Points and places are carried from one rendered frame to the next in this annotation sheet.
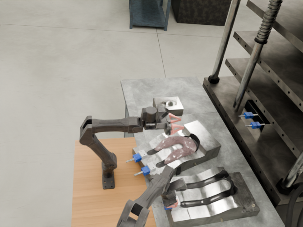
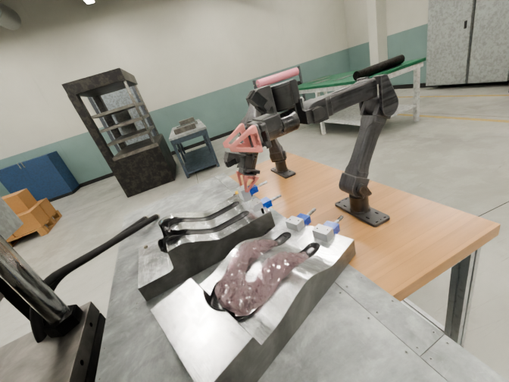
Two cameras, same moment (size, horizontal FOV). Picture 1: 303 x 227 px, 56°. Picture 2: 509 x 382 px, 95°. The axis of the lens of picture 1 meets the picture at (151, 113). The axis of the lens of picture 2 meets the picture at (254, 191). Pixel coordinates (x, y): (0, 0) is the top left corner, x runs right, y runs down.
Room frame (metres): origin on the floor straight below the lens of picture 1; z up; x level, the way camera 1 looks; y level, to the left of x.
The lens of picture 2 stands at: (1.72, -0.14, 1.33)
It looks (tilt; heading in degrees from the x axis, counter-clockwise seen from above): 25 degrees down; 180
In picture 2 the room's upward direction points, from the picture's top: 18 degrees counter-clockwise
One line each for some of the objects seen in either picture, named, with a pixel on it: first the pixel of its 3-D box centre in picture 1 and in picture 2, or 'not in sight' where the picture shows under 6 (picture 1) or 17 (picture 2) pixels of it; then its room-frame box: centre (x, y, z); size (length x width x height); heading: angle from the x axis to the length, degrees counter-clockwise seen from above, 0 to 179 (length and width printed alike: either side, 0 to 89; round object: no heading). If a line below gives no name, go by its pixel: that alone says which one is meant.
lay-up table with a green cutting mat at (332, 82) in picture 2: not in sight; (340, 99); (-2.76, 1.97, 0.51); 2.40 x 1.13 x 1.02; 13
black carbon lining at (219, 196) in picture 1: (208, 188); (201, 220); (0.94, -0.36, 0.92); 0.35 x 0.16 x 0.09; 108
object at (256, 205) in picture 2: not in sight; (266, 201); (0.91, -0.10, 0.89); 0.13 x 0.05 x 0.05; 107
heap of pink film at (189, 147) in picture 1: (177, 146); (257, 265); (1.24, -0.19, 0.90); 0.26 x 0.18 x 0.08; 125
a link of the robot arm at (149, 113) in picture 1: (143, 118); (295, 103); (1.08, 0.04, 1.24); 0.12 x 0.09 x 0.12; 104
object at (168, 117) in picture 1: (173, 121); (245, 141); (1.13, -0.12, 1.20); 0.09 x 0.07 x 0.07; 104
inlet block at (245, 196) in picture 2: (166, 204); (254, 188); (0.81, -0.13, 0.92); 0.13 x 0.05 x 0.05; 108
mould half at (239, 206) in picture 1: (209, 194); (201, 231); (0.93, -0.38, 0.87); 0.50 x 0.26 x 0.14; 108
